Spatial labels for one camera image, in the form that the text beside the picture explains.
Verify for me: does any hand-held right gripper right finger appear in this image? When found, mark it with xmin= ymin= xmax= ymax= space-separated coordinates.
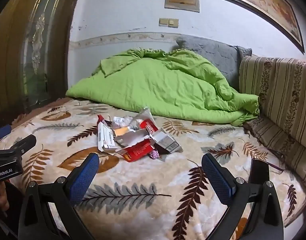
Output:
xmin=201 ymin=153 xmax=284 ymax=240

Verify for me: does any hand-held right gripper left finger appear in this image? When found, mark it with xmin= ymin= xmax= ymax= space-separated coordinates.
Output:
xmin=18 ymin=152 xmax=101 ymax=240

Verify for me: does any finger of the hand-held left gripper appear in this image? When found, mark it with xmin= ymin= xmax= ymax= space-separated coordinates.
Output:
xmin=8 ymin=134 xmax=37 ymax=155
xmin=0 ymin=125 xmax=12 ymax=142

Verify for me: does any torn red cardboard box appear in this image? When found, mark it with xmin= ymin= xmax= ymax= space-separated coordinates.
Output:
xmin=115 ymin=130 xmax=156 ymax=162

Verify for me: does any grey carton with barcode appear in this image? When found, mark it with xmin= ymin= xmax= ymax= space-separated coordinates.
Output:
xmin=152 ymin=127 xmax=184 ymax=154

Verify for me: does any white tissue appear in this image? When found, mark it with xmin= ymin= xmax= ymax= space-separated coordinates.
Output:
xmin=112 ymin=116 xmax=133 ymax=129

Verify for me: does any flattened white cardboard box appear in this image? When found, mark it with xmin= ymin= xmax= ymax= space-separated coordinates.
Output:
xmin=97 ymin=115 xmax=117 ymax=153

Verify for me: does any leaf print blanket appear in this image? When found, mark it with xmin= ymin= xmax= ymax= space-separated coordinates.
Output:
xmin=0 ymin=97 xmax=306 ymax=240

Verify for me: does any orange cardboard box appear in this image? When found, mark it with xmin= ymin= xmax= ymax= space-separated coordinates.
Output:
xmin=113 ymin=127 xmax=136 ymax=137

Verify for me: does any striped floral seat cushion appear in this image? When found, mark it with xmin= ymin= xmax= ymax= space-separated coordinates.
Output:
xmin=243 ymin=116 xmax=306 ymax=193

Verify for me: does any wooden stained glass door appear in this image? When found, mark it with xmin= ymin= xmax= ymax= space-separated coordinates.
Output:
xmin=0 ymin=0 xmax=86 ymax=130

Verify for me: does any clear plastic bag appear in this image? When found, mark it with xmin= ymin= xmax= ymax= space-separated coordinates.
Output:
xmin=133 ymin=107 xmax=153 ymax=130

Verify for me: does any striped floral back cushion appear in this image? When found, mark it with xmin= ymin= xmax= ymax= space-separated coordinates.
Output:
xmin=239 ymin=55 xmax=306 ymax=153

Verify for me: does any green quilt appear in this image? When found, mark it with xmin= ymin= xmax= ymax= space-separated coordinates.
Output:
xmin=66 ymin=48 xmax=260 ymax=127

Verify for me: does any grey quilted pillow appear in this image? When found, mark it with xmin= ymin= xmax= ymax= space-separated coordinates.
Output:
xmin=175 ymin=36 xmax=253 ymax=90

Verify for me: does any beige light switch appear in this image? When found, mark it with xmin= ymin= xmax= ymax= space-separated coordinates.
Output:
xmin=159 ymin=17 xmax=180 ymax=28

